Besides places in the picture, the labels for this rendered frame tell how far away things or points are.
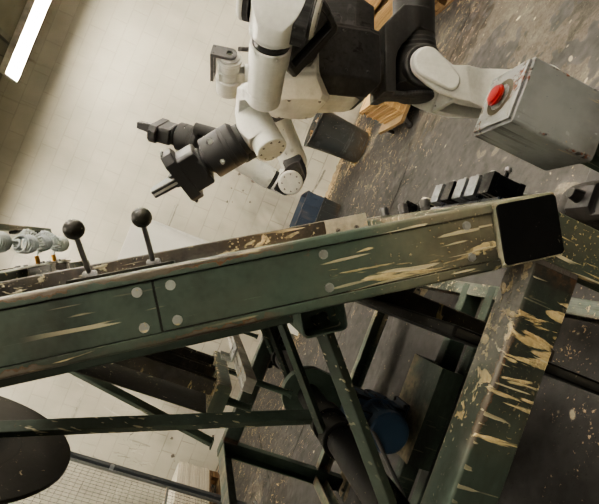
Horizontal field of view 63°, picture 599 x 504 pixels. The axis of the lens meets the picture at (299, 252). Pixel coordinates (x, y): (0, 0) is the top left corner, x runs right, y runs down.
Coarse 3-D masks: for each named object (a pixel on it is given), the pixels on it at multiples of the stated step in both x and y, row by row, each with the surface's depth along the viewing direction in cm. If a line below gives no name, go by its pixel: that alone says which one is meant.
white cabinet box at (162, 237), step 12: (132, 228) 500; (156, 228) 505; (168, 228) 507; (132, 240) 501; (144, 240) 503; (156, 240) 505; (168, 240) 507; (180, 240) 510; (192, 240) 512; (204, 240) 571; (120, 252) 500; (132, 252) 502; (144, 252) 504; (288, 324) 535
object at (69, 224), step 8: (64, 224) 88; (72, 224) 87; (80, 224) 88; (64, 232) 87; (72, 232) 87; (80, 232) 88; (80, 240) 90; (80, 248) 91; (80, 256) 92; (88, 264) 93; (88, 272) 94; (96, 272) 94
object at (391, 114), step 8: (368, 96) 464; (368, 104) 448; (384, 104) 426; (392, 104) 427; (400, 104) 429; (408, 104) 430; (360, 112) 472; (368, 112) 466; (376, 112) 456; (384, 112) 446; (392, 112) 441; (400, 112) 433; (384, 120) 465; (392, 120) 457; (400, 120) 432; (408, 120) 435; (384, 128) 473; (392, 128) 457; (408, 128) 437
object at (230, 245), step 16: (320, 224) 138; (336, 224) 139; (352, 224) 139; (224, 240) 133; (240, 240) 134; (256, 240) 134; (272, 240) 135; (288, 240) 136; (144, 256) 129; (160, 256) 130; (176, 256) 130; (192, 256) 131; (208, 256) 132; (64, 272) 125; (80, 272) 126; (0, 288) 122; (16, 288) 123; (32, 288) 124
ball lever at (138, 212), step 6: (138, 210) 90; (144, 210) 90; (132, 216) 90; (138, 216) 89; (144, 216) 90; (150, 216) 91; (132, 222) 90; (138, 222) 90; (144, 222) 90; (150, 222) 91; (144, 228) 92; (144, 234) 93; (150, 246) 94; (150, 252) 95; (150, 258) 96; (156, 258) 96; (150, 264) 96
